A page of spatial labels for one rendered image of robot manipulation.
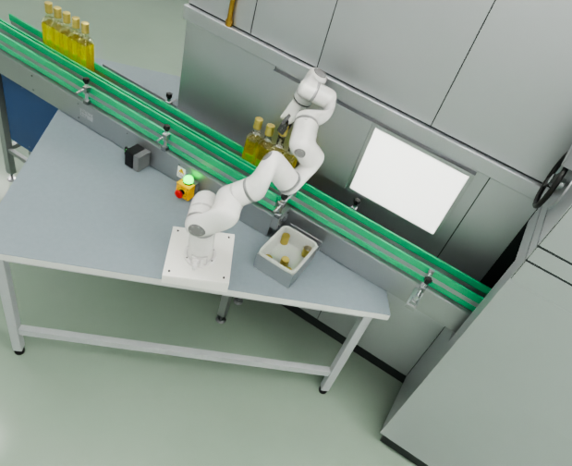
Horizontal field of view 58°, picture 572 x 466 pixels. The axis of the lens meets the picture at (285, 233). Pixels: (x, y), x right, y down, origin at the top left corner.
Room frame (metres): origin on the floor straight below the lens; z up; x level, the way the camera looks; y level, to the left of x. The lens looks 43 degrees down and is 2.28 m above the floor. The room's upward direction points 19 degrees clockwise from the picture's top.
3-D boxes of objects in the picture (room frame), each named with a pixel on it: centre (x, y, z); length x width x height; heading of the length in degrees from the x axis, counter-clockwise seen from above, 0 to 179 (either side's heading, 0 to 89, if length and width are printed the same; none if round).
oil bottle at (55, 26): (2.16, 1.33, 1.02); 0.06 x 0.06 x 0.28; 72
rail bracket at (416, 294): (1.42, -0.56, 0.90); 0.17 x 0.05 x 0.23; 162
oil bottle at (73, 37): (2.13, 1.22, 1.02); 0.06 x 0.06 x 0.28; 72
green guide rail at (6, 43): (1.89, 0.91, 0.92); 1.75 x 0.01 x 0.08; 72
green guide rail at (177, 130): (1.96, 0.89, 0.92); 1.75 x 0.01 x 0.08; 72
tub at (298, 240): (1.49, -0.03, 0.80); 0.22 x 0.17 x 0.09; 162
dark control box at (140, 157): (1.77, 0.74, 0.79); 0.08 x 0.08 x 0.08; 72
